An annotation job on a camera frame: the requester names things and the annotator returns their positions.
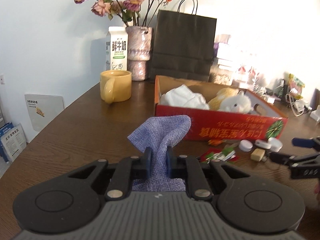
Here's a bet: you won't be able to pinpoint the purple woven cloth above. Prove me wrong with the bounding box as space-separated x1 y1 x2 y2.
127 115 191 192

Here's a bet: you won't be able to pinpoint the white cloth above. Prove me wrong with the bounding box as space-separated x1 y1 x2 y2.
159 85 209 110

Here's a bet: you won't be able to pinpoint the white ribbed cap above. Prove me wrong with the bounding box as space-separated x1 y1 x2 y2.
267 137 283 152

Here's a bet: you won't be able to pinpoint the white oval case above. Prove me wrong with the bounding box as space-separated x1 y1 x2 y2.
254 139 272 150

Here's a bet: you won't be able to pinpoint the small wooden block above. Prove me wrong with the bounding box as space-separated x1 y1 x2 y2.
250 148 265 162

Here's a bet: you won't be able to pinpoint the white round cap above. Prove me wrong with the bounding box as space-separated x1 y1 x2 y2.
239 140 253 152

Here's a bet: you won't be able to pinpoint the orange dried leaf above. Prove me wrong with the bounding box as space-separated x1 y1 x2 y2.
208 139 226 146

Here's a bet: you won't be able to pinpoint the red cardboard box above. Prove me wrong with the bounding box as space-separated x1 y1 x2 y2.
155 75 288 141

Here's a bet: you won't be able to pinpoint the colourful snack bag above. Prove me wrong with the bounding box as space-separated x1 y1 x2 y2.
288 74 305 100

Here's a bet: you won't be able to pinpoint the white plush toy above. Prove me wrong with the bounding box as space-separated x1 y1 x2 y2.
218 91 253 114

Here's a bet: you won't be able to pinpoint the yellow knitted plush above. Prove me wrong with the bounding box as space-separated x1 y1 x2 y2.
208 88 239 111

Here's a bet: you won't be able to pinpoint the yellow ceramic mug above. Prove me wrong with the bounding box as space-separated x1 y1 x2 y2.
100 70 132 104

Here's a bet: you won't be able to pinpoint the red-labelled water bottles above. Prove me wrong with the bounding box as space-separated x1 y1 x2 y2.
234 66 259 84

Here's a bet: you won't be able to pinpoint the clear jar of seeds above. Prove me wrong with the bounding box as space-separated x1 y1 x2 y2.
209 65 233 86

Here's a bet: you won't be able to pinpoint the blue white booklet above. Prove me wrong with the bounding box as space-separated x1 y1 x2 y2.
1 122 27 164

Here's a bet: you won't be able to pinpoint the black paper bag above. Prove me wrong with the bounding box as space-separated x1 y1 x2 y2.
149 0 217 82

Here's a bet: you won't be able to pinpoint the white milk carton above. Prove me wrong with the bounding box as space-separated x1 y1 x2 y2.
106 27 128 70

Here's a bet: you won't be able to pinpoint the purple tissue pack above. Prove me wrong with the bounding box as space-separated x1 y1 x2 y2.
214 34 231 59

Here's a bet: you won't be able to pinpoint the pink speckled vase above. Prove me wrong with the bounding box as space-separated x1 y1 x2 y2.
126 26 153 81

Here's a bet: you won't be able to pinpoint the dried pink rose bouquet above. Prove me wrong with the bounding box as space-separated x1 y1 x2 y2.
73 0 172 27

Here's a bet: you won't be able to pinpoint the white charger with cable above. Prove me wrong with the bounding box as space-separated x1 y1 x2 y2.
310 105 320 123

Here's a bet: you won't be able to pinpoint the white wall sign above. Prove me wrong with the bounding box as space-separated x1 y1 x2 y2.
24 94 65 132

